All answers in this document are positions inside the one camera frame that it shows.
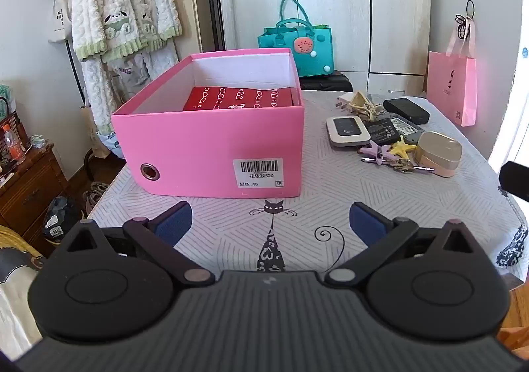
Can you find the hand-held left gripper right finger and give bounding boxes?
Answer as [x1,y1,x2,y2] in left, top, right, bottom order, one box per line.
[326,202,480,288]

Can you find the grey sneaker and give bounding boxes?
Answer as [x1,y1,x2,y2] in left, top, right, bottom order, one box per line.
[83,181,111,213]

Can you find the grey router shell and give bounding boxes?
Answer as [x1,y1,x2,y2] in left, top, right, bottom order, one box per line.
[390,116,426,145]

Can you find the yellow starfish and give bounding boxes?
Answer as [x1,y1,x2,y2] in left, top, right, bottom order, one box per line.
[388,136,416,158]

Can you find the teal felt handbag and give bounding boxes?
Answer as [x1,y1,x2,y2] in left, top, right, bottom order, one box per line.
[257,0,334,78]

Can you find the purple clip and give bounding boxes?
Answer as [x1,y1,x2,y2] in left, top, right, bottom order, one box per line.
[357,141,395,166]

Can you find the white portable router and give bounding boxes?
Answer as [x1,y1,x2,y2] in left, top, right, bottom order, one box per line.
[326,116,371,148]

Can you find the bunch of keys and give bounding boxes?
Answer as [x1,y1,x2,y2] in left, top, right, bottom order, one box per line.
[361,157,435,175]

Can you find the white fluffy pajama pants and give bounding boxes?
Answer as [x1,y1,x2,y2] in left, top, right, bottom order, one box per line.
[78,41,183,137]

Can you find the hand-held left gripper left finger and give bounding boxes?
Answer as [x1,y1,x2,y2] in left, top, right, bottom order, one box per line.
[56,202,215,288]

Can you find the black hair ties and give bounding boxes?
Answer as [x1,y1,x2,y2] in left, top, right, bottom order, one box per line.
[455,0,476,40]

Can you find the red printed flat box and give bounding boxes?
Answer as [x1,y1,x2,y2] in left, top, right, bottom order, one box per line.
[183,86,299,112]

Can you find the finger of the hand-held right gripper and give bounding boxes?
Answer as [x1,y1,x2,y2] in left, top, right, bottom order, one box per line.
[498,161,529,203]

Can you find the black clothes rack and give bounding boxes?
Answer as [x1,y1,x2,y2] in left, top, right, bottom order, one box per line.
[56,0,89,108]

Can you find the dark round bag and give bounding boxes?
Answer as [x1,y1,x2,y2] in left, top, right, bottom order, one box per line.
[43,196,83,242]

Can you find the wooden cabinet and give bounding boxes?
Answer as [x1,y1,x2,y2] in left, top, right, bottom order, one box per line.
[0,141,69,249]

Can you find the cat print tablecloth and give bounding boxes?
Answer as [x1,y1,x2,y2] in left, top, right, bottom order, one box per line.
[85,89,529,278]

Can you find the black power bank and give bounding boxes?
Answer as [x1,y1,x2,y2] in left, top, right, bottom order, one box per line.
[383,97,430,125]

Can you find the gold compact case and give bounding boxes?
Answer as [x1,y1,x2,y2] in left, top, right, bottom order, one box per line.
[414,131,463,178]

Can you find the black battery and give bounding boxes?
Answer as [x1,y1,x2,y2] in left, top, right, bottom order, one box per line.
[367,118,403,146]

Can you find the black suitcase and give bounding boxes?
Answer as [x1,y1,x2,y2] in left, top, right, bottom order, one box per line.
[298,70,354,92]

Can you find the green tissue pack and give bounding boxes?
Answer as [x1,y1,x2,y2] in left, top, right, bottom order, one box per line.
[0,85,17,120]

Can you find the white green plastic bag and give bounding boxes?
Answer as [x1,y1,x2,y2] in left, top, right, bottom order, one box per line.
[97,130,125,158]

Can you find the cream hair claw clip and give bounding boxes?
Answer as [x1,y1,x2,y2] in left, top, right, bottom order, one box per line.
[349,91,383,121]

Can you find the patterned bedding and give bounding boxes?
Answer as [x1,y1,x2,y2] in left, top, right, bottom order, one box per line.
[0,225,48,360]

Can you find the white canvas tote bag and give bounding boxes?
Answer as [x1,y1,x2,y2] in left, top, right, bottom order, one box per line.
[47,0,76,44]

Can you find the plastic bottle red label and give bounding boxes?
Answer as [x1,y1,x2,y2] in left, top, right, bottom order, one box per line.
[2,124,26,162]

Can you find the pink cardboard box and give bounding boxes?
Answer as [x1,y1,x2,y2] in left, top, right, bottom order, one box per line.
[111,48,305,198]

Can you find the pink paper shopping bag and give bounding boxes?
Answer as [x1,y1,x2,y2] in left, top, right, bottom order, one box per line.
[426,19,478,127]

